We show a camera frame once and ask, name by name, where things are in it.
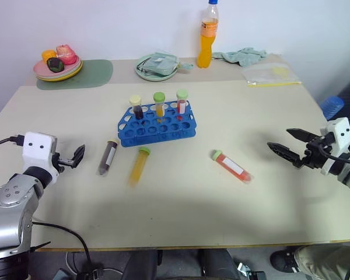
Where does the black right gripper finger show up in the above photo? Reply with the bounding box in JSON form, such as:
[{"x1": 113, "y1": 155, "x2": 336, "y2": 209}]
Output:
[
  {"x1": 285, "y1": 128, "x2": 322, "y2": 144},
  {"x1": 266, "y1": 141, "x2": 304, "y2": 168}
]

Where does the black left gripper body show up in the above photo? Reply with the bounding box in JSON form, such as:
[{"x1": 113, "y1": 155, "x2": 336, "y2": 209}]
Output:
[{"x1": 51, "y1": 151, "x2": 77, "y2": 173}]

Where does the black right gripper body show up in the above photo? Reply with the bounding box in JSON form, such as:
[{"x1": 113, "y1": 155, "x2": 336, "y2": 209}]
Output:
[{"x1": 297, "y1": 134, "x2": 335, "y2": 170}]

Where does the dark liquid tube yellow cap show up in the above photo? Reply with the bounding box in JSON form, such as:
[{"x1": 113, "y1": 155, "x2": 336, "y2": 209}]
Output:
[
  {"x1": 129, "y1": 94, "x2": 145, "y2": 121},
  {"x1": 96, "y1": 138, "x2": 121, "y2": 177}
]

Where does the red liquid tube green cap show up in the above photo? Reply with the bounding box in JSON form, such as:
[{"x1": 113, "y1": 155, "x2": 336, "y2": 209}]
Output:
[
  {"x1": 211, "y1": 149, "x2": 255, "y2": 185},
  {"x1": 176, "y1": 88, "x2": 189, "y2": 115}
]

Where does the orange liquid tube green cap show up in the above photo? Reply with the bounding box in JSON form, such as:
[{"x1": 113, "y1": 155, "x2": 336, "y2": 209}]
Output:
[
  {"x1": 127, "y1": 146, "x2": 152, "y2": 188},
  {"x1": 152, "y1": 91, "x2": 167, "y2": 118}
]

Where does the blue test tube rack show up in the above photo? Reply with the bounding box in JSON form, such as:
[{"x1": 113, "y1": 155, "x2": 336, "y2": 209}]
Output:
[{"x1": 117, "y1": 100, "x2": 198, "y2": 148}]

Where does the blue ribbed cap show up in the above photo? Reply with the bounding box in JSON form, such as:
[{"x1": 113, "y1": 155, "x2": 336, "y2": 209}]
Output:
[{"x1": 320, "y1": 96, "x2": 346, "y2": 121}]

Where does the clear zip bag yellow strip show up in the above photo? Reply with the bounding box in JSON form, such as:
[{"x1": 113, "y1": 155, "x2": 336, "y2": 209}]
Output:
[{"x1": 240, "y1": 62, "x2": 302, "y2": 88}]

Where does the yellow plate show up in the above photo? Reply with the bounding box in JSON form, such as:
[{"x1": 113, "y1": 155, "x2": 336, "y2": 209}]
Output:
[{"x1": 36, "y1": 60, "x2": 84, "y2": 83}]

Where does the green placemat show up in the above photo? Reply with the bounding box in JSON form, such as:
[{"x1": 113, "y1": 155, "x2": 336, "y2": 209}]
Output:
[{"x1": 36, "y1": 59, "x2": 114, "y2": 91}]

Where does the pink plate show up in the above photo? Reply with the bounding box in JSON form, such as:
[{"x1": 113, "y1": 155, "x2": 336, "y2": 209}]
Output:
[{"x1": 32, "y1": 56, "x2": 82, "y2": 80}]

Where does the dark green toy avocado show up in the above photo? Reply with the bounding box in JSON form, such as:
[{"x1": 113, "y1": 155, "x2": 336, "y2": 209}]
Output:
[{"x1": 46, "y1": 57, "x2": 66, "y2": 73}]

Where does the red toy apple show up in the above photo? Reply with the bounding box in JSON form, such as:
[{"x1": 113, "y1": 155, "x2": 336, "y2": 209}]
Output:
[{"x1": 55, "y1": 44, "x2": 78, "y2": 66}]

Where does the green crumpled cloth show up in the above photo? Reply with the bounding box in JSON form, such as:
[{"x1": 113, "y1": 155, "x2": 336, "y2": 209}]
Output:
[{"x1": 212, "y1": 47, "x2": 268, "y2": 68}]

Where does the orange toy fruit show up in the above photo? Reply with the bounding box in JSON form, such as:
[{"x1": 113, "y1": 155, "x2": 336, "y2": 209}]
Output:
[{"x1": 41, "y1": 50, "x2": 58, "y2": 63}]

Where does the light green plate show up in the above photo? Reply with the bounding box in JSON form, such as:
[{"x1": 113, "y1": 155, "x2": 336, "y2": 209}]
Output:
[{"x1": 134, "y1": 53, "x2": 181, "y2": 82}]

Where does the khaki trouser leg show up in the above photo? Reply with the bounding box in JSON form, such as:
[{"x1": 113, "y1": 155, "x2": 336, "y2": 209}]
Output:
[{"x1": 292, "y1": 244, "x2": 350, "y2": 280}]

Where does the dark person's shoe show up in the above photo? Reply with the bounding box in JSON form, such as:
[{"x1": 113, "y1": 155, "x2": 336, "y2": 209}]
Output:
[{"x1": 269, "y1": 248, "x2": 303, "y2": 274}]

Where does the dark rounded shape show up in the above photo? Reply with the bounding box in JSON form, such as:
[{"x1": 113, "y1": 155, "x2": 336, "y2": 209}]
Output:
[{"x1": 197, "y1": 248, "x2": 240, "y2": 280}]

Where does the orange soda bottle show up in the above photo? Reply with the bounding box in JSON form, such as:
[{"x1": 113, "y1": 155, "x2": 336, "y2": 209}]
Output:
[{"x1": 196, "y1": 0, "x2": 220, "y2": 69}]

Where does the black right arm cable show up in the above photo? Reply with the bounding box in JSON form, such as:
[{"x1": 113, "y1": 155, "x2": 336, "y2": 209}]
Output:
[{"x1": 317, "y1": 142, "x2": 350, "y2": 167}]

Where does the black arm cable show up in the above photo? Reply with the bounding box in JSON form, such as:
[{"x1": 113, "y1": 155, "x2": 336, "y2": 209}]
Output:
[
  {"x1": 317, "y1": 142, "x2": 350, "y2": 167},
  {"x1": 0, "y1": 134, "x2": 25, "y2": 151}
]

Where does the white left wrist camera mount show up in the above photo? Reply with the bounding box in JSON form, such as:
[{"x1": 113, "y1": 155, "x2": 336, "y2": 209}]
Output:
[{"x1": 21, "y1": 131, "x2": 60, "y2": 185}]

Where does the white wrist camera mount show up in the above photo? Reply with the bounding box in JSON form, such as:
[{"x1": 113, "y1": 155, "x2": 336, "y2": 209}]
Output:
[
  {"x1": 21, "y1": 131, "x2": 60, "y2": 185},
  {"x1": 320, "y1": 117, "x2": 350, "y2": 176}
]

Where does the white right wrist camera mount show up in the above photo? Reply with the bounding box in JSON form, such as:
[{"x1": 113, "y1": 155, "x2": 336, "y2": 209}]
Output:
[{"x1": 320, "y1": 117, "x2": 350, "y2": 176}]

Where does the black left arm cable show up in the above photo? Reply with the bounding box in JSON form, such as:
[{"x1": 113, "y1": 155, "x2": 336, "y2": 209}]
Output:
[{"x1": 0, "y1": 134, "x2": 25, "y2": 151}]

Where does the black cable under table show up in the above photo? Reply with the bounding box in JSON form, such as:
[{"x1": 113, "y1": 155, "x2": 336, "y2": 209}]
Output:
[{"x1": 31, "y1": 220, "x2": 95, "y2": 277}]

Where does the white floor cable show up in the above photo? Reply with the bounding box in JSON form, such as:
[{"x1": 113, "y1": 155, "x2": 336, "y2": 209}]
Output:
[{"x1": 65, "y1": 251, "x2": 124, "y2": 275}]

